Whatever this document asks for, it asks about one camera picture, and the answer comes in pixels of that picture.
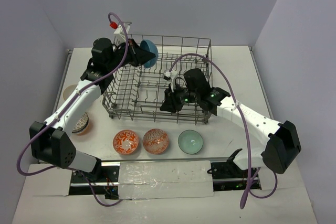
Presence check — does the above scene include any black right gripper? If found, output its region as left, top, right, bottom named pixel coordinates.
left=160, top=82, right=200, bottom=113

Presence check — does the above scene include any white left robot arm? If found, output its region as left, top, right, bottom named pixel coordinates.
left=29, top=38, right=158, bottom=182

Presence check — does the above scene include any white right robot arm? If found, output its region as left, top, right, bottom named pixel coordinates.
left=160, top=68, right=301, bottom=177

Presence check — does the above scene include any orange geometric pattern bowl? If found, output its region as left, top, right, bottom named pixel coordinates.
left=142, top=129, right=170, bottom=154

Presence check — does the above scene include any pale green bowl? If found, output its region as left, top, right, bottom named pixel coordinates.
left=178, top=130, right=204, bottom=155

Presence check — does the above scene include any orange floral pattern bowl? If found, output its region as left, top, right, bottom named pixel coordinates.
left=112, top=130, right=139, bottom=155

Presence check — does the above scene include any white bowl orange rim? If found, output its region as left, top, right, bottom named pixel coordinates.
left=62, top=84, right=77, bottom=101

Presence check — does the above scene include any white taped sheet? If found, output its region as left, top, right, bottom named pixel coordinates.
left=118, top=161, right=214, bottom=199

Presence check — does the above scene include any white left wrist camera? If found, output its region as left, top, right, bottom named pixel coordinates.
left=110, top=22, right=132, bottom=43

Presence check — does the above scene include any grey wire dish rack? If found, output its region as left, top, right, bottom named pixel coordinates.
left=102, top=33, right=213, bottom=124

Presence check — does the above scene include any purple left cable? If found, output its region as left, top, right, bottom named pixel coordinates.
left=16, top=12, right=130, bottom=206

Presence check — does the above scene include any black mounting rail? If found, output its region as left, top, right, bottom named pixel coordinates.
left=69, top=161, right=247, bottom=200

